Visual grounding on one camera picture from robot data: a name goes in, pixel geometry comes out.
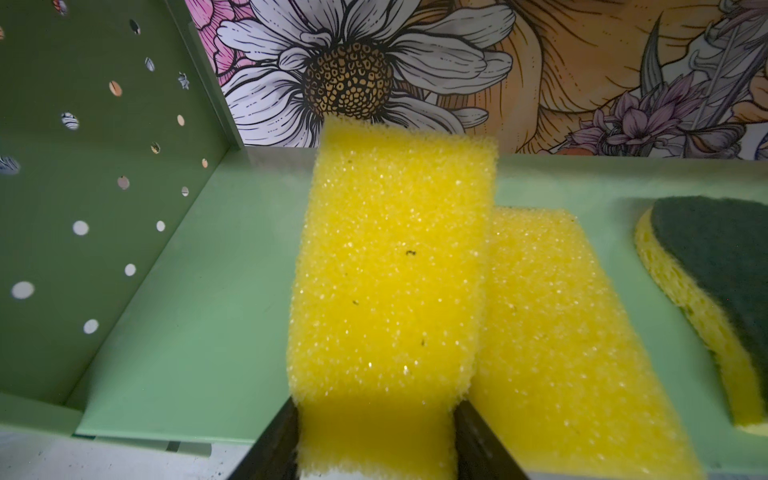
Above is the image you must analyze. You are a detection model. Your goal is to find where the yellow sponge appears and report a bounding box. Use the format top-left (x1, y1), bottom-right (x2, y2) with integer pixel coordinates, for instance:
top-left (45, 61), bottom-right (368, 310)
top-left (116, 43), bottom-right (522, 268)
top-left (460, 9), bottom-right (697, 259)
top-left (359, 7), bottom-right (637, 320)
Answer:
top-left (469, 207), bottom-right (705, 479)
top-left (287, 117), bottom-right (498, 479)

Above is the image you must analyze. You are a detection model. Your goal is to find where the green metal shelf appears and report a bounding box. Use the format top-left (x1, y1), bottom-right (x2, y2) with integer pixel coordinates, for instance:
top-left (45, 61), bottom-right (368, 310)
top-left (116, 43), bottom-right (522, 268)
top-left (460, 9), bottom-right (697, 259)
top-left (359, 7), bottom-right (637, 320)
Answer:
top-left (1, 1), bottom-right (767, 475)

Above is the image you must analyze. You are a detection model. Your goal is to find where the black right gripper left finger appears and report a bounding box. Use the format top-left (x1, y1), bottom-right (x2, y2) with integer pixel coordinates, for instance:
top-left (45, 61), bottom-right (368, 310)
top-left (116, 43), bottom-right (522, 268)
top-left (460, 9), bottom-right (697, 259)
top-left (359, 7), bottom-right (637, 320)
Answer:
top-left (228, 398), bottom-right (299, 480)

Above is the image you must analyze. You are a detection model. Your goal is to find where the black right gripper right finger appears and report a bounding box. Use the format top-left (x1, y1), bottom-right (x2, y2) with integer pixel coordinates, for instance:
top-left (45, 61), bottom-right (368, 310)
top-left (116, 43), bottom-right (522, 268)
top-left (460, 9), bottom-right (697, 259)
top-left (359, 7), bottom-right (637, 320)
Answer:
top-left (454, 400), bottom-right (528, 480)

